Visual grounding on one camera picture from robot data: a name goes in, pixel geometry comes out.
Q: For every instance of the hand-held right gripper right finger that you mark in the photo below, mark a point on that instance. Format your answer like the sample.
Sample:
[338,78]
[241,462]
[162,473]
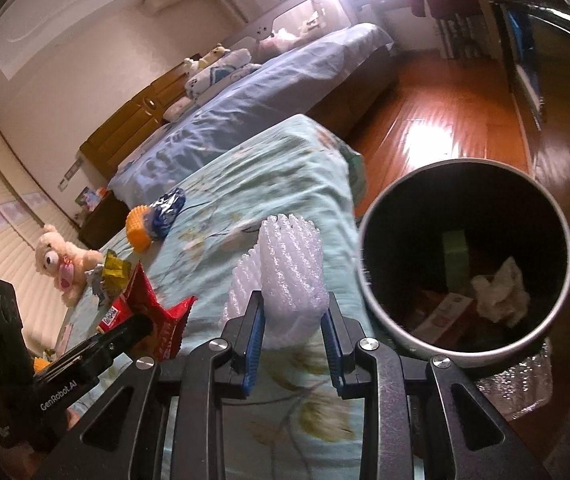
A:
[336,350]

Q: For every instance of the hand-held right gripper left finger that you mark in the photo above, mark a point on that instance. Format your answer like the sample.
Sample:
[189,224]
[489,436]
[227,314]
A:
[252,345]

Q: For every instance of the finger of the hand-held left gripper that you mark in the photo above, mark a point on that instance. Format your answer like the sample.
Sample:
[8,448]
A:
[122,337]

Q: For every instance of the red snack packet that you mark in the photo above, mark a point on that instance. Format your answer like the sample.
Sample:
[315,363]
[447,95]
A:
[145,300]

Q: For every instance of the grey paper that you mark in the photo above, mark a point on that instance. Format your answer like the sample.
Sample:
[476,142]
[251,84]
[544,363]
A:
[97,285]

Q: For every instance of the gold snack wrapper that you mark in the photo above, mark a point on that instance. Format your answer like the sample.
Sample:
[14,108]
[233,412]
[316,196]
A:
[115,270]

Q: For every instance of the white foam net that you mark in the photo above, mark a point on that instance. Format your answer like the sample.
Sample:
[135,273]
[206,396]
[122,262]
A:
[290,270]

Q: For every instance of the orange foam net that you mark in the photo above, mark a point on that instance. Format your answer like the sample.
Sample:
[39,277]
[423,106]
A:
[139,227]

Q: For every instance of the red drink carton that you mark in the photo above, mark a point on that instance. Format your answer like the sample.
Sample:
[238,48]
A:
[445,310]

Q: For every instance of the blue snack packet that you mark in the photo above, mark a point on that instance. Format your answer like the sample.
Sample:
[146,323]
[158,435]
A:
[167,210]

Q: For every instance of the green drink carton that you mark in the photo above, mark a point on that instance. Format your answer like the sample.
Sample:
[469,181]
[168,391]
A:
[455,260]

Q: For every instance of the round trash bin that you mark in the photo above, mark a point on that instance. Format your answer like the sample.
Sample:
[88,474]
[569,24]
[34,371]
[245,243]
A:
[415,220]

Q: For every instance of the white plastic bag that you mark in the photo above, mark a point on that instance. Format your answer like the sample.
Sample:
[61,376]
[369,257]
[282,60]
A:
[500,290]

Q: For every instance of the cream teddy bear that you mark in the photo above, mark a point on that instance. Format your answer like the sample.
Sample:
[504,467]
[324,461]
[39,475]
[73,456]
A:
[52,255]

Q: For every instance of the wooden nightstand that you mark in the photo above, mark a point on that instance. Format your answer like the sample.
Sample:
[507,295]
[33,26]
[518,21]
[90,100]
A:
[100,225]

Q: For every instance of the white louvered wardrobe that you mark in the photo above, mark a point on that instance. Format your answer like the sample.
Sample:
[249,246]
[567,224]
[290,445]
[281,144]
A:
[5,200]

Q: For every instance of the silver foil mat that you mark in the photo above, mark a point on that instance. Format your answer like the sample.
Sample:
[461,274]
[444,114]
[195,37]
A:
[515,385]

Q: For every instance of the wooden headboard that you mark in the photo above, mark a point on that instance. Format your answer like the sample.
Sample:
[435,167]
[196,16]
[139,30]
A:
[125,130]

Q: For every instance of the floral pillow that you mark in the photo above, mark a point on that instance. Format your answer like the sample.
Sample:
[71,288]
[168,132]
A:
[180,109]

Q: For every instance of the bed with blue sheet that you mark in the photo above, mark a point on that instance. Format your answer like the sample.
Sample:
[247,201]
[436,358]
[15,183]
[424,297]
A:
[245,105]

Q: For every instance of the blue cartoon print pillow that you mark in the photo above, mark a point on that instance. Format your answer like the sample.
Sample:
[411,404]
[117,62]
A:
[215,75]

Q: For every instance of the light blue pillow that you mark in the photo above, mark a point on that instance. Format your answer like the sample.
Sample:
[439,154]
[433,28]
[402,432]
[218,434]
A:
[247,70]

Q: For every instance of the cream plush toy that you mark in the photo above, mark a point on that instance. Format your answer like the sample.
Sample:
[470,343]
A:
[215,54]

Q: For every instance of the pink plush toy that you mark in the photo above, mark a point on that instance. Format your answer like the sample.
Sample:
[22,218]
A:
[275,42]

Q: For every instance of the small white plush toy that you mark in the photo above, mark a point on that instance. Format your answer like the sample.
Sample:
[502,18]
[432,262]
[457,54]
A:
[310,26]

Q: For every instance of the coat rack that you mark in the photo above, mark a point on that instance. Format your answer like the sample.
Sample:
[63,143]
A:
[460,35]

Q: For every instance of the black television cabinet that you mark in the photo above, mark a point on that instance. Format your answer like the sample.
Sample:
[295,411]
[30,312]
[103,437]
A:
[555,45]

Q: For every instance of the photo frame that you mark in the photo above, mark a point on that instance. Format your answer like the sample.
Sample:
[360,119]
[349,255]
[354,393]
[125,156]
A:
[85,199]

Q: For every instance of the wall socket panel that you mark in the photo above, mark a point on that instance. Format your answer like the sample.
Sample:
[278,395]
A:
[75,167]

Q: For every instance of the grey bed guard rail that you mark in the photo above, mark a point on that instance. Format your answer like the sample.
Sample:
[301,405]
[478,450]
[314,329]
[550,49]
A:
[290,5]

